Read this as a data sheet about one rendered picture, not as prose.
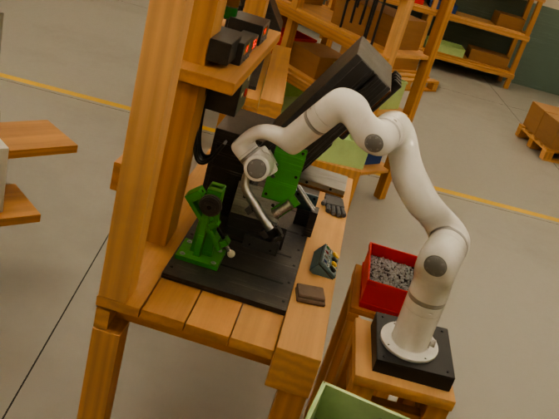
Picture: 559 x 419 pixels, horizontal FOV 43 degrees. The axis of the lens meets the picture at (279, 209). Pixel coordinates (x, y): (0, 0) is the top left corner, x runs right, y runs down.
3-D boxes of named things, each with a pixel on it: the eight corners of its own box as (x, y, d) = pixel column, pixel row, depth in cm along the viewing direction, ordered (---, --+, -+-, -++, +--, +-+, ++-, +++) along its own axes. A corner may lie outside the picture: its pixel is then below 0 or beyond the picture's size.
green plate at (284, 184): (292, 202, 266) (309, 149, 262) (291, 205, 258) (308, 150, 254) (263, 193, 266) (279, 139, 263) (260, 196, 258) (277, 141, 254)
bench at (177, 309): (304, 327, 382) (351, 182, 345) (249, 561, 247) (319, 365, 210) (180, 288, 385) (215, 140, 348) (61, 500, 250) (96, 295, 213)
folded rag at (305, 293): (323, 294, 242) (325, 287, 241) (324, 308, 235) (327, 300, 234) (294, 288, 241) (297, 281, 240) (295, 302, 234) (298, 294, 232)
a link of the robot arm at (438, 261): (449, 296, 222) (476, 233, 211) (434, 325, 207) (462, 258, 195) (413, 280, 226) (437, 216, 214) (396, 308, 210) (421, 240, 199)
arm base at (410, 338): (440, 337, 234) (459, 292, 226) (433, 372, 218) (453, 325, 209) (385, 316, 238) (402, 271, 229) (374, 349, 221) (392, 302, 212)
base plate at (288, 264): (320, 189, 328) (321, 184, 327) (284, 316, 228) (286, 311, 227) (233, 162, 329) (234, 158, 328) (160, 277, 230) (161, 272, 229)
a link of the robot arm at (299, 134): (287, 94, 209) (222, 149, 227) (320, 137, 211) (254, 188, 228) (299, 86, 217) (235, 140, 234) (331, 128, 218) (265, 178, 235)
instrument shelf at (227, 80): (279, 41, 294) (281, 32, 292) (231, 96, 212) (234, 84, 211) (221, 24, 295) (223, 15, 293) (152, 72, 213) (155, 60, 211)
